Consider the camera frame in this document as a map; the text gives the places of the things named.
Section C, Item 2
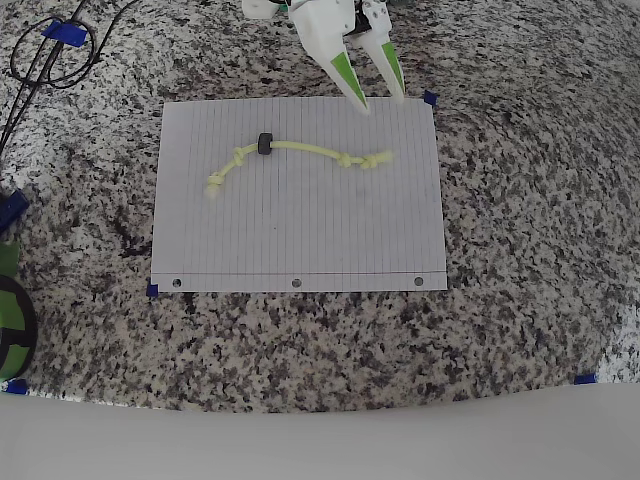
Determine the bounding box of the yellow-green knotted rope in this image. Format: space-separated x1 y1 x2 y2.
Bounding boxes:
204 141 396 202

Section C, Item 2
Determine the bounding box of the lined paper sheet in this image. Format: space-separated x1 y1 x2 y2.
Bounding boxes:
149 96 449 295

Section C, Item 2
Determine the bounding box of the white backdrop board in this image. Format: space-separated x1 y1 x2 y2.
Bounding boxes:
0 382 640 480

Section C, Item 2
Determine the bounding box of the green and black roll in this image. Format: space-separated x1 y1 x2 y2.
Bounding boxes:
0 273 39 382

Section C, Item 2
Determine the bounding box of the thin black looped cable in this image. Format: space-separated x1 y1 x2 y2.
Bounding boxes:
8 0 142 91

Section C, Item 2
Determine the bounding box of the black straight cable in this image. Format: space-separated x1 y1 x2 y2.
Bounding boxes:
0 0 90 156

